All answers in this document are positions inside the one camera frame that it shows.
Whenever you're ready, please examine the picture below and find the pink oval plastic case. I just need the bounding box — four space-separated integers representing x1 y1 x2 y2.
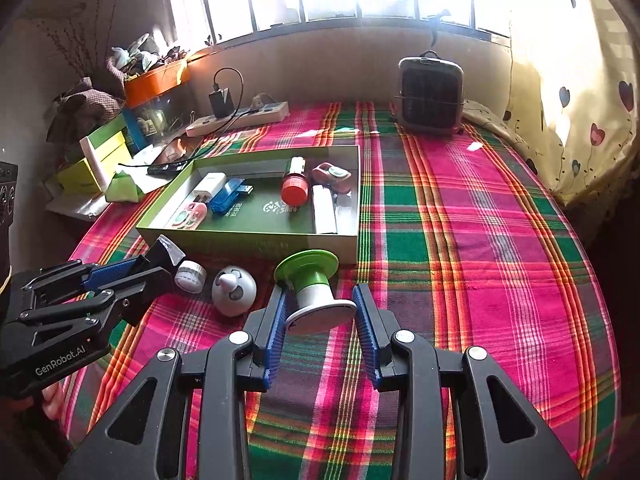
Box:
167 201 208 231
311 162 353 193

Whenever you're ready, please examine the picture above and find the red capped small bottle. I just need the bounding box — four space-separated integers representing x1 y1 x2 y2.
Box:
280 156 313 207

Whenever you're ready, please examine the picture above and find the pale mixed clutter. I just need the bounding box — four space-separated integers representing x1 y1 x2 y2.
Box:
107 34 188 78

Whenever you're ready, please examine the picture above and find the green cardboard box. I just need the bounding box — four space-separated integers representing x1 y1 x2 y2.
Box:
136 145 362 267

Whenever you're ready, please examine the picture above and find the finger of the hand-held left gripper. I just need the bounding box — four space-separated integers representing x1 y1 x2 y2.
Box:
17 266 178 341
22 254 152 295

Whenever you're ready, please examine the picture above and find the green and white spool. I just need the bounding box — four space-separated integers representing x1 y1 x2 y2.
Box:
274 250 358 337

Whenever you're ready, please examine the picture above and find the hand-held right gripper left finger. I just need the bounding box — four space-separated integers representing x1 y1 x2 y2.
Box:
60 287 291 480

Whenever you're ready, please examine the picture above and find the pink green plaid blanket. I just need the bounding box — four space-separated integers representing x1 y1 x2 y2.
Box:
60 100 621 480

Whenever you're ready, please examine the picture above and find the brown cloth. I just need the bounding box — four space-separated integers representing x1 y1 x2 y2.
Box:
47 67 126 143

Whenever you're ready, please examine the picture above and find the green cardboard lid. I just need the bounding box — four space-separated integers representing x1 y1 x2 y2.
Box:
80 115 131 161

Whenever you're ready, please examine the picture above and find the black strap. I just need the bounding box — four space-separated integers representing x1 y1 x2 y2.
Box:
427 9 451 51

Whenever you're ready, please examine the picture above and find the yellow cardboard box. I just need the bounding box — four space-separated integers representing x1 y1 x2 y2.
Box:
55 130 128 196

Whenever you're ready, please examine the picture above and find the black smartphone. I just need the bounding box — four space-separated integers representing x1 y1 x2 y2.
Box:
147 135 203 177

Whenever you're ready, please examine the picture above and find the white charger plug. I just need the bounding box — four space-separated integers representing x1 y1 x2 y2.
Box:
191 172 228 206

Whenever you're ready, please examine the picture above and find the black cable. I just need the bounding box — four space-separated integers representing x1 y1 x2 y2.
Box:
150 67 251 167

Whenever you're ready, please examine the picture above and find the blue transparent USB tester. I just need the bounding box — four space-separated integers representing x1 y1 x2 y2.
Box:
209 178 255 215

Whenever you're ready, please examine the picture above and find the person's left hand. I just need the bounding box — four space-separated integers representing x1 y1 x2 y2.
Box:
41 385 66 421

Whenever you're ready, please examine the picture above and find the clear plastic container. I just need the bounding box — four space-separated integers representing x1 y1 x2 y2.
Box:
125 85 196 136

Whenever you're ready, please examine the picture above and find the black power adapter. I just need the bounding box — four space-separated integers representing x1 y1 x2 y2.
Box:
208 87 235 118

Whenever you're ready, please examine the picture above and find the white round panda toy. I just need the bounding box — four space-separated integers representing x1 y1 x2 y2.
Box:
211 265 258 317

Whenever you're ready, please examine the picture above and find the small grey heater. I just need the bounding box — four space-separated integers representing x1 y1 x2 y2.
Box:
391 51 466 135

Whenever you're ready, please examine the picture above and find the blue printed package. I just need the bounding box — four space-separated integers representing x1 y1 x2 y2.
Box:
122 107 156 153

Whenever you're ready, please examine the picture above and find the small white jar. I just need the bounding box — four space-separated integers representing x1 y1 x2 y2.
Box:
175 260 207 295

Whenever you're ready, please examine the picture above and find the white power strip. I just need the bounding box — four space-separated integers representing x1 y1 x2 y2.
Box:
186 101 291 137

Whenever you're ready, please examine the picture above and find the orange plastic tray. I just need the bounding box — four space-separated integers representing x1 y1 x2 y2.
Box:
124 57 192 108

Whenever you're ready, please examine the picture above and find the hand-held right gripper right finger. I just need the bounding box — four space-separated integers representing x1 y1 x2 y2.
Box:
352 284 583 480

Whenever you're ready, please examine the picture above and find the white and black rectangular case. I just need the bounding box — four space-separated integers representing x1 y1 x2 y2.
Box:
312 185 358 236

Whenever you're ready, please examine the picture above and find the cream heart print curtain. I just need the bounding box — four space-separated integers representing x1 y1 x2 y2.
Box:
502 0 636 206

